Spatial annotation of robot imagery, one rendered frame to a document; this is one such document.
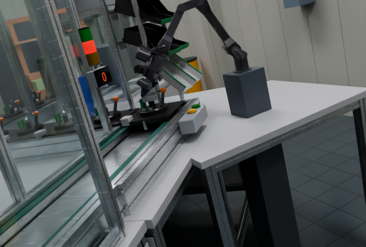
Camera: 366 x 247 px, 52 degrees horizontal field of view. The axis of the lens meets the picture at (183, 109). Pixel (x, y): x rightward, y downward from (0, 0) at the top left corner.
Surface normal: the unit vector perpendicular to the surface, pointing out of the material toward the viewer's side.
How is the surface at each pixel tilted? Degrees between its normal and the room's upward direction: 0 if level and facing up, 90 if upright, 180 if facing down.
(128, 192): 90
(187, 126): 90
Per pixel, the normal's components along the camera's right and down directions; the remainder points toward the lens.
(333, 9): -0.87, 0.32
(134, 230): -0.24, -0.94
